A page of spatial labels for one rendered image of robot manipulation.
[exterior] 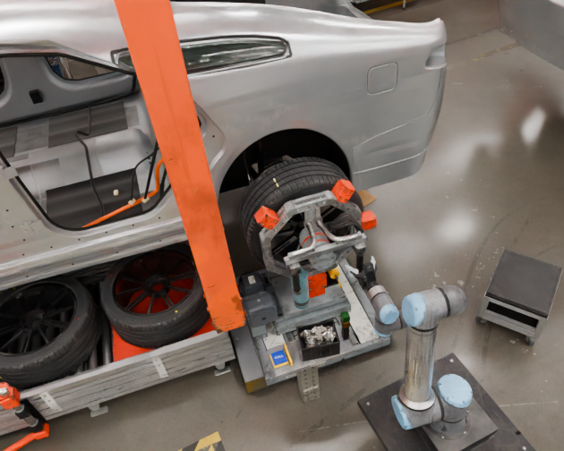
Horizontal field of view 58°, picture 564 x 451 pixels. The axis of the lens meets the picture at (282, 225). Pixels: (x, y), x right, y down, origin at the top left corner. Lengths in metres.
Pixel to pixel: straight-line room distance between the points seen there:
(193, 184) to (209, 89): 0.58
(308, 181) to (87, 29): 1.20
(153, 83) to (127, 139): 1.75
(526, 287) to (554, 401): 0.63
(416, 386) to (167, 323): 1.39
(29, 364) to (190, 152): 1.62
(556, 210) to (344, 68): 2.34
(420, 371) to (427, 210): 2.14
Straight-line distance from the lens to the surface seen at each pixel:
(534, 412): 3.25
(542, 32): 4.47
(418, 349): 2.09
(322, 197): 2.53
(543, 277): 3.38
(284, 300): 3.21
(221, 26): 2.47
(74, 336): 3.08
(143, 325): 2.95
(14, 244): 2.92
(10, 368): 3.13
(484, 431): 2.69
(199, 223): 2.17
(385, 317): 2.40
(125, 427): 3.26
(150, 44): 1.74
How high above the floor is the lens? 2.77
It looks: 44 degrees down
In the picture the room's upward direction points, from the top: 7 degrees counter-clockwise
